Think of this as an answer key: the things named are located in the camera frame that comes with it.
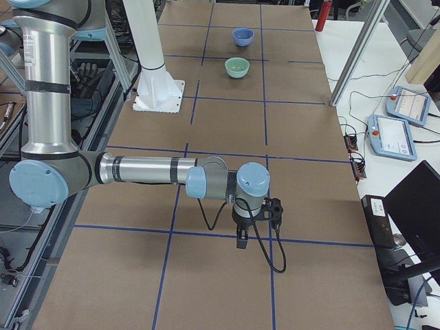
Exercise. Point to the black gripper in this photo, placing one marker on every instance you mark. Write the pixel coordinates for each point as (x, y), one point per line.
(241, 223)

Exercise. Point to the blue bowl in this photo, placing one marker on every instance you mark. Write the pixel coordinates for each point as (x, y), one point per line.
(242, 36)

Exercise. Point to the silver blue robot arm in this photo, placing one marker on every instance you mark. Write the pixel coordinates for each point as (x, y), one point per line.
(53, 168)

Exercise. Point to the green bowl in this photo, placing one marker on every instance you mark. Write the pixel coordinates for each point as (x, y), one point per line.
(236, 67)

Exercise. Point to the orange terminal block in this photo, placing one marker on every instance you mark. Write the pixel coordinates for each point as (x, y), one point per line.
(358, 168)
(351, 142)

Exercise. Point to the black computer box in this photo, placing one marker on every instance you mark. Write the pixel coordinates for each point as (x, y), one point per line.
(379, 225)

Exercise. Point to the black monitor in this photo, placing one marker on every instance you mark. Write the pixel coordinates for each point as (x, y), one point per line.
(413, 205)

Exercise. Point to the near teach pendant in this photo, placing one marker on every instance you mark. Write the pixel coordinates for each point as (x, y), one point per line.
(391, 137)

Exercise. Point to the teach pendant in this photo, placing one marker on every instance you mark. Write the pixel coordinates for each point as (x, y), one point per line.
(409, 105)
(391, 137)

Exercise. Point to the far teach pendant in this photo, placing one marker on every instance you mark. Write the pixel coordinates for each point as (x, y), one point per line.
(409, 105)

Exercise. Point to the red cylinder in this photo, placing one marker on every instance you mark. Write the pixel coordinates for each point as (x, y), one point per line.
(323, 15)

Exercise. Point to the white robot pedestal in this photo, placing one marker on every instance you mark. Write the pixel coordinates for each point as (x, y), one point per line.
(157, 91)

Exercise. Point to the aluminium frame post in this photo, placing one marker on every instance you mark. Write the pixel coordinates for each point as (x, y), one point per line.
(366, 33)

